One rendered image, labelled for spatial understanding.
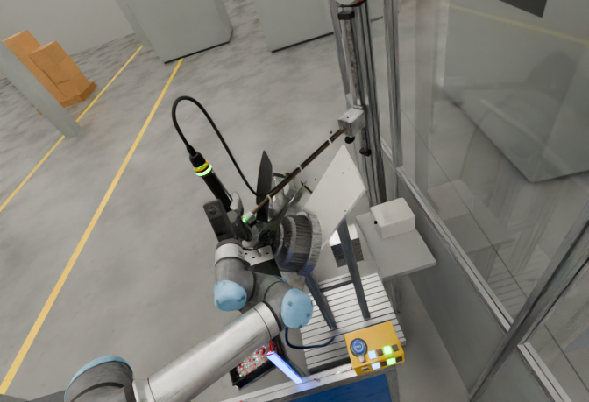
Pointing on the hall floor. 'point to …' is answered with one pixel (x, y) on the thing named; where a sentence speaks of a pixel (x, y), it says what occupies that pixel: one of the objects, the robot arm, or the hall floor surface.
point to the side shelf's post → (396, 294)
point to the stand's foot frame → (345, 322)
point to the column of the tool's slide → (376, 179)
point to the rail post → (393, 385)
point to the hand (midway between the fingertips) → (226, 194)
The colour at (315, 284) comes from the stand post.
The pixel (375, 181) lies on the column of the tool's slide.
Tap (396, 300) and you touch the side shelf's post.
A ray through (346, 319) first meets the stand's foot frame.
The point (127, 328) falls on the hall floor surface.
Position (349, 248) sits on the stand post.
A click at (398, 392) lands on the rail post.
